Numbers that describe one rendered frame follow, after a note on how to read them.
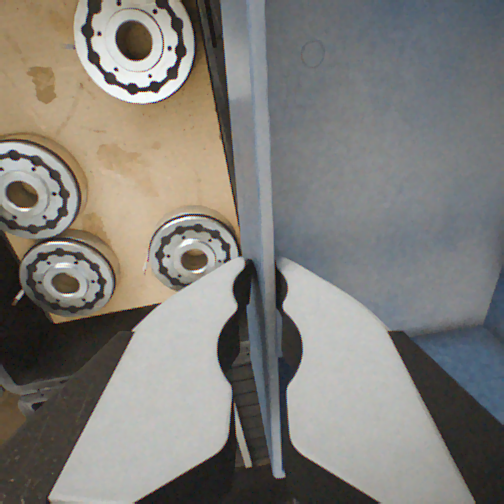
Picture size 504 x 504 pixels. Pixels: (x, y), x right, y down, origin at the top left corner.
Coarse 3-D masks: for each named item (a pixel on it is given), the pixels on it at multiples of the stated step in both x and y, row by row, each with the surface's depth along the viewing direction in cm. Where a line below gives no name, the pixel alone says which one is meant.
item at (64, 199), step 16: (0, 144) 33; (16, 144) 34; (32, 144) 34; (0, 160) 34; (16, 160) 35; (32, 160) 35; (48, 160) 35; (0, 176) 35; (48, 176) 35; (64, 176) 36; (64, 192) 37; (0, 208) 36; (48, 208) 37; (64, 208) 37; (0, 224) 37; (16, 224) 38; (32, 224) 38; (48, 224) 38; (64, 224) 38
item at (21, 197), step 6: (12, 186) 36; (18, 186) 38; (12, 192) 36; (18, 192) 38; (24, 192) 38; (12, 198) 36; (18, 198) 37; (24, 198) 38; (30, 198) 38; (36, 198) 39; (18, 204) 36; (24, 204) 37; (30, 204) 37
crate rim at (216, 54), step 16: (208, 0) 26; (208, 16) 26; (208, 32) 25; (208, 48) 26; (224, 64) 27; (224, 80) 27; (224, 96) 28; (224, 112) 28; (224, 128) 29; (0, 368) 37; (16, 384) 39; (32, 384) 39; (48, 384) 39
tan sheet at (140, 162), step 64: (0, 0) 31; (64, 0) 31; (192, 0) 33; (0, 64) 33; (64, 64) 34; (0, 128) 36; (64, 128) 36; (128, 128) 37; (192, 128) 38; (128, 192) 40; (192, 192) 41; (128, 256) 44; (64, 320) 48
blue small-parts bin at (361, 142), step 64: (256, 0) 7; (320, 0) 13; (384, 0) 13; (448, 0) 14; (256, 64) 8; (320, 64) 14; (384, 64) 14; (448, 64) 15; (256, 128) 9; (320, 128) 15; (384, 128) 16; (448, 128) 16; (256, 192) 9; (320, 192) 17; (384, 192) 17; (448, 192) 18; (256, 256) 11; (320, 256) 18; (384, 256) 19; (448, 256) 20; (256, 320) 14; (384, 320) 21; (448, 320) 22; (256, 384) 19
